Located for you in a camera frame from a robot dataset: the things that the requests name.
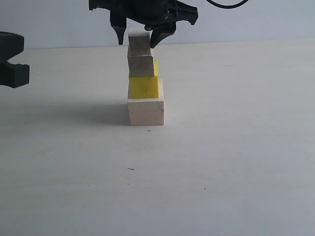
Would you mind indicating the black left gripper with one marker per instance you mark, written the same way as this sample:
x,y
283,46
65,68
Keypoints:
x,y
12,75

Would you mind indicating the small wooden cube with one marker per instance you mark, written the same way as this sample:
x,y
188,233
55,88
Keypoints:
x,y
139,42

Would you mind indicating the yellow cube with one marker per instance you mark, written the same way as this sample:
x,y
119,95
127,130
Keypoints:
x,y
145,87

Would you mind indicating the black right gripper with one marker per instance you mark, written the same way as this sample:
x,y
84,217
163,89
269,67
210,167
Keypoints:
x,y
160,16

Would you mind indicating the medium wooden cube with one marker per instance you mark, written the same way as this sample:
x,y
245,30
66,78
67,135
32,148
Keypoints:
x,y
140,65

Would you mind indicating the large pale wooden cube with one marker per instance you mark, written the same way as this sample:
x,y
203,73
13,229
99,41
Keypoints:
x,y
146,111

